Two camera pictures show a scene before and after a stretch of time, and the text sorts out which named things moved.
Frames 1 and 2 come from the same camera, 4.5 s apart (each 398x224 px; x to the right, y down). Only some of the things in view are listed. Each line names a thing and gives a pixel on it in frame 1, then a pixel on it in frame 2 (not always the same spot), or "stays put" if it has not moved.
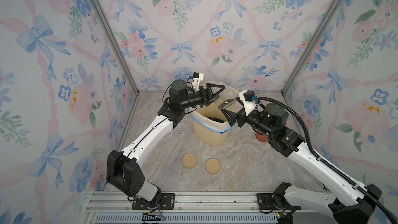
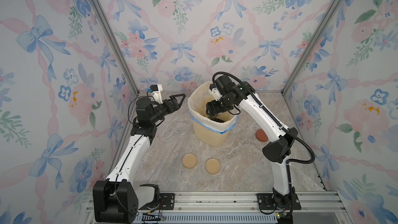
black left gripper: (208, 94) -> (173, 103)
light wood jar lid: (212, 166) stays put
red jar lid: (262, 138) stays put
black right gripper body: (253, 120) -> (220, 105)
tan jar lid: (189, 161) stays put
